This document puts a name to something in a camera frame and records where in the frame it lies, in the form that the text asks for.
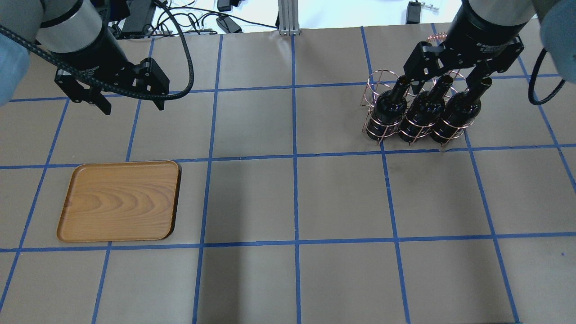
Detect black power adapter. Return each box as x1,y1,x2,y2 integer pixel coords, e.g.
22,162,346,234
216,16,243,34

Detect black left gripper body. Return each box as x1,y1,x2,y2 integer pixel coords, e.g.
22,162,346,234
55,58,170,100

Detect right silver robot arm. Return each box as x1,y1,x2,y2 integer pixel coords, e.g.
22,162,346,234
404,0,576,94

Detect aluminium frame post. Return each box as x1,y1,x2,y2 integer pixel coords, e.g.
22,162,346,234
278,0,301,36

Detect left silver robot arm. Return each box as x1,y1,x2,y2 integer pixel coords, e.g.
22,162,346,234
1,0,170,115

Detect copper wire bottle basket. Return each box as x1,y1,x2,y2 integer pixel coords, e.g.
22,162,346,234
362,41,481,146

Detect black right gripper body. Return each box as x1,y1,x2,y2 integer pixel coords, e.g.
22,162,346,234
403,36,525,82

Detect wooden tray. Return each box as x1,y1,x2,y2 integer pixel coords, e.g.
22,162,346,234
56,160,181,243

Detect dark wine bottle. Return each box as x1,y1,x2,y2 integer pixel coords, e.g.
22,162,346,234
398,74,454,145
366,75,410,142
430,76,492,146

